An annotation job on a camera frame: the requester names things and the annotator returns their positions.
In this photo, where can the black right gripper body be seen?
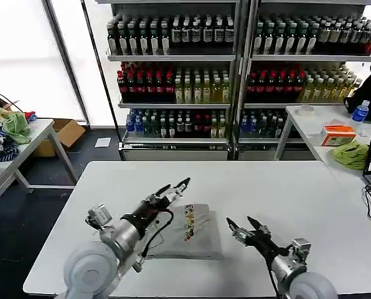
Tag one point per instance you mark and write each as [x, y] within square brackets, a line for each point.
[263, 246]

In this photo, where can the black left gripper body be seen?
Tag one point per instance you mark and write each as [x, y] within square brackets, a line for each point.
[148, 211]

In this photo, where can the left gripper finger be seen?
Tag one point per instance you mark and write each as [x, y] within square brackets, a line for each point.
[163, 190]
[179, 190]

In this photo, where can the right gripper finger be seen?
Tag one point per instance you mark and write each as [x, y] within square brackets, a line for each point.
[257, 225]
[236, 232]

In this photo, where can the grey printed t-shirt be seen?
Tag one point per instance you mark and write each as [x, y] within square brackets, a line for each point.
[201, 240]

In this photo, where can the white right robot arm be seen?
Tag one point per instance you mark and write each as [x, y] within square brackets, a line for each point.
[300, 274]

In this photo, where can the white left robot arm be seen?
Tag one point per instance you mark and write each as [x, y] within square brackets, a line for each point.
[89, 274]

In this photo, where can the white paper sheet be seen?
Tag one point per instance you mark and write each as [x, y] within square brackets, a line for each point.
[103, 142]

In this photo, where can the shelf with drink bottles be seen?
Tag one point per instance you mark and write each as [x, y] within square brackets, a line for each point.
[176, 81]
[297, 81]

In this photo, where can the brown cardboard box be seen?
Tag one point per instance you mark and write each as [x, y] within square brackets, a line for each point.
[65, 132]

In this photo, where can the white desk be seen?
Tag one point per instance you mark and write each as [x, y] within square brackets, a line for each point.
[310, 124]

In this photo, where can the bright green crumpled cloth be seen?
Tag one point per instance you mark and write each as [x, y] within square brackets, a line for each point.
[350, 155]

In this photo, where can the orange tissue box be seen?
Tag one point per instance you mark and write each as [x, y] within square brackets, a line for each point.
[338, 137]

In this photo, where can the thin black slanted pole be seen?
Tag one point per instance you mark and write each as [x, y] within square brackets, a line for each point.
[103, 84]

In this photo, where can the white tape roll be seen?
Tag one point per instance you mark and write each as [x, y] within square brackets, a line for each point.
[307, 109]

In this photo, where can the grey metal-legged side table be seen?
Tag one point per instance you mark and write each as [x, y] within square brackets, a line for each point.
[37, 130]

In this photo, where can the red and blue cloth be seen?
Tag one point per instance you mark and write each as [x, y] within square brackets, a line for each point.
[32, 116]

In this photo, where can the clear blue-label water bottle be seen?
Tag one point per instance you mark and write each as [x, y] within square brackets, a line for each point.
[359, 112]

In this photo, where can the light green cloth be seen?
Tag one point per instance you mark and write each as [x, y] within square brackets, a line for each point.
[15, 127]

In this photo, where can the blue and white garment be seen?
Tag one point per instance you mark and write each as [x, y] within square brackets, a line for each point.
[2, 152]

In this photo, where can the person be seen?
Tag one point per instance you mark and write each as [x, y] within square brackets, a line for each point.
[367, 93]

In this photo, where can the dark slanted window frame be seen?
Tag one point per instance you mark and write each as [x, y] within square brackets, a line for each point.
[67, 65]

